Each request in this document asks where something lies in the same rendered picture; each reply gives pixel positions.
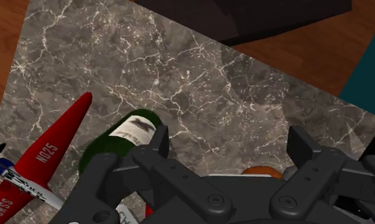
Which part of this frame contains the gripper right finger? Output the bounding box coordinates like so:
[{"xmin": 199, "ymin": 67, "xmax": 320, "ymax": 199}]
[{"xmin": 269, "ymin": 125, "xmax": 375, "ymax": 224}]

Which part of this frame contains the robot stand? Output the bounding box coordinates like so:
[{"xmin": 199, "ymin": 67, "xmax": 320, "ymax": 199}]
[{"xmin": 134, "ymin": 0, "xmax": 353, "ymax": 47}]

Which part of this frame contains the red toy airplane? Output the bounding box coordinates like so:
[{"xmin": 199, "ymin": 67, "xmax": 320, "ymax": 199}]
[{"xmin": 0, "ymin": 92, "xmax": 154, "ymax": 224}]

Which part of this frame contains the dark green wine bottle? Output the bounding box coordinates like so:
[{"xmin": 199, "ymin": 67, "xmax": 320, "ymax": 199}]
[{"xmin": 78, "ymin": 108, "xmax": 164, "ymax": 175}]

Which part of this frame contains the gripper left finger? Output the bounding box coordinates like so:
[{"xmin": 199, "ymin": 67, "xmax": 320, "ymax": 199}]
[{"xmin": 48, "ymin": 123, "xmax": 234, "ymax": 224}]

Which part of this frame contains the orange round object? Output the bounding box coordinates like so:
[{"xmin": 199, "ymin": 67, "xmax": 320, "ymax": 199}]
[{"xmin": 241, "ymin": 165, "xmax": 283, "ymax": 179}]

